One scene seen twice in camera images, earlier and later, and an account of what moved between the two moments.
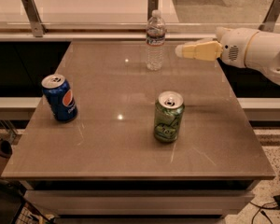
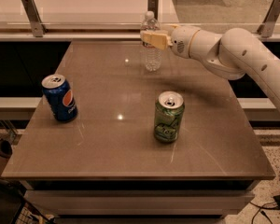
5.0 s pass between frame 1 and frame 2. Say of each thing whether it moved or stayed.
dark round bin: stayed
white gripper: moved
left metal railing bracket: stayed
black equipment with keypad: stayed
